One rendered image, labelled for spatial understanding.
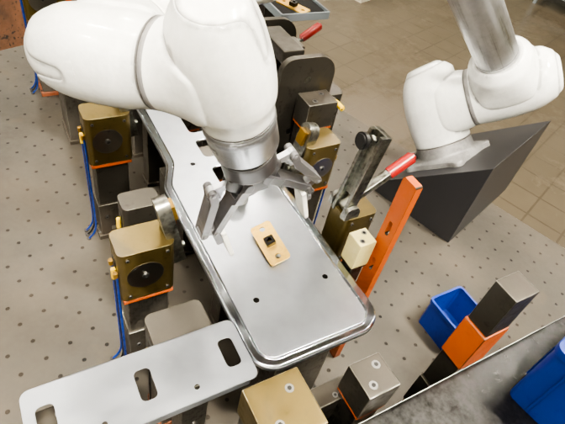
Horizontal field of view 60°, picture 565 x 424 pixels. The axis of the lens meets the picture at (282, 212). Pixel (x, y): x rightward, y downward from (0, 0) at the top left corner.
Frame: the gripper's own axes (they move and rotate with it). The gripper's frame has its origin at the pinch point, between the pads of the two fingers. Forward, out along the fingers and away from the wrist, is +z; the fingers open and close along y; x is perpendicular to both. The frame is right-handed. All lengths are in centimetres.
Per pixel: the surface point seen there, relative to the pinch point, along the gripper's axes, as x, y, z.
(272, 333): 15.2, 6.9, 3.3
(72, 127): -74, 28, 29
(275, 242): 0.8, -0.8, 4.9
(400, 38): -226, -211, 206
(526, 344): 33.8, -27.1, 10.6
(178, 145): -30.8, 5.6, 7.5
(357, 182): 0.7, -17.1, -0.4
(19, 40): -242, 50, 100
